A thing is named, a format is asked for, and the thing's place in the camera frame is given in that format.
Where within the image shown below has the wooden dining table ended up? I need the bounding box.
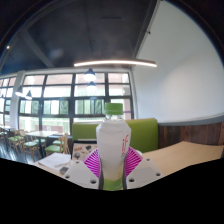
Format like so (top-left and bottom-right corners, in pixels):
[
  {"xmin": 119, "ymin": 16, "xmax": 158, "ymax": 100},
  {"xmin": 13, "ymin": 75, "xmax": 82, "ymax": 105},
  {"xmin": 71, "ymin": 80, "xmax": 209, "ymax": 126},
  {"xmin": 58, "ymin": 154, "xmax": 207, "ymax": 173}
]
[{"xmin": 24, "ymin": 130, "xmax": 64, "ymax": 158}]

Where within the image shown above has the long curved ceiling light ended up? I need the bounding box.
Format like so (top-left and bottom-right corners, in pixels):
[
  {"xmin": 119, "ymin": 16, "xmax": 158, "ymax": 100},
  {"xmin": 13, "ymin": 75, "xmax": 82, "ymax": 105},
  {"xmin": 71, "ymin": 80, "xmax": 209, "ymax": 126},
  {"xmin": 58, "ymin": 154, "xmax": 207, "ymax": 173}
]
[{"xmin": 73, "ymin": 59, "xmax": 158, "ymax": 68}]

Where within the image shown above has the white green-capped drink bottle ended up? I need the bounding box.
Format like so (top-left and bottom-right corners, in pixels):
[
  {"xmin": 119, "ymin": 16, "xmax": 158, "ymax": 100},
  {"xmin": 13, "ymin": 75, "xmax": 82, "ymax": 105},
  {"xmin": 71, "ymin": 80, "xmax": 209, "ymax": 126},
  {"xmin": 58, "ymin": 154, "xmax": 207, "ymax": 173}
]
[{"xmin": 95, "ymin": 102, "xmax": 132, "ymax": 191}]

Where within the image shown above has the green upholstered bench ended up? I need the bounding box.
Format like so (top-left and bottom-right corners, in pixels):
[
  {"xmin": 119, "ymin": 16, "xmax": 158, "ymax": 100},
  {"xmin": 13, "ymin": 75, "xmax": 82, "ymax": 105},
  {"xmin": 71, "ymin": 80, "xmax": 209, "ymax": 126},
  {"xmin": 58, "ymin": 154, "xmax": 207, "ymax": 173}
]
[{"xmin": 71, "ymin": 118, "xmax": 159, "ymax": 154}]

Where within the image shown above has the white paper notebook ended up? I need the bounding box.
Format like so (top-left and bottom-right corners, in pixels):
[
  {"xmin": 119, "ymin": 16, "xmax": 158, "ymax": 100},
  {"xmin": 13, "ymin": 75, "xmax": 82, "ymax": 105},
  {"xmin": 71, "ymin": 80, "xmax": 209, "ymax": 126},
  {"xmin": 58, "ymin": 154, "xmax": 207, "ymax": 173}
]
[{"xmin": 38, "ymin": 152, "xmax": 72, "ymax": 169}]

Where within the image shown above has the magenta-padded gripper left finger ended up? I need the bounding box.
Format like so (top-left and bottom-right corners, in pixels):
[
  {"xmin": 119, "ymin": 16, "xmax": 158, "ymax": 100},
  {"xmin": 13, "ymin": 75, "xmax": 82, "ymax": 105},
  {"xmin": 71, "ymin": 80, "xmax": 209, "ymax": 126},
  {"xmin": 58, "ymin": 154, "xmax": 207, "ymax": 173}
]
[{"xmin": 63, "ymin": 148, "xmax": 101, "ymax": 190}]

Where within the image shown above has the group of wooden green-seated chairs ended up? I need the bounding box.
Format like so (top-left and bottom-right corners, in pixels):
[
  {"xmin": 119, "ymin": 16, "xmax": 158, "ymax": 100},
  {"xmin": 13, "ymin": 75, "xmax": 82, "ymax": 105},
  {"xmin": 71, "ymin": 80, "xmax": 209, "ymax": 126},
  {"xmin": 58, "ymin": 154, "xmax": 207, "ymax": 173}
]
[{"xmin": 0, "ymin": 128, "xmax": 71, "ymax": 162}]

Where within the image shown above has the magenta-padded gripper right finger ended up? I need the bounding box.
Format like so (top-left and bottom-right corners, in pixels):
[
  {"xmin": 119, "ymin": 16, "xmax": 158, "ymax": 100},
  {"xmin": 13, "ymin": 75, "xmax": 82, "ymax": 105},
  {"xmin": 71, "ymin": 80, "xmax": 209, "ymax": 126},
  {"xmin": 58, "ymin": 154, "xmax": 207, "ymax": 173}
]
[{"xmin": 123, "ymin": 146, "xmax": 164, "ymax": 190}]

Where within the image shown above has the group of pendant lamps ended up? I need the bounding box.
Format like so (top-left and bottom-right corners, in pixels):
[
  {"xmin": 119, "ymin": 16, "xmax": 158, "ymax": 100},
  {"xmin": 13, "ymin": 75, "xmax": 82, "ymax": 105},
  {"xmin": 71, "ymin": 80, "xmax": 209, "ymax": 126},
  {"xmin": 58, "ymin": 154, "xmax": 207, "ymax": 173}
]
[{"xmin": 14, "ymin": 68, "xmax": 98, "ymax": 101}]

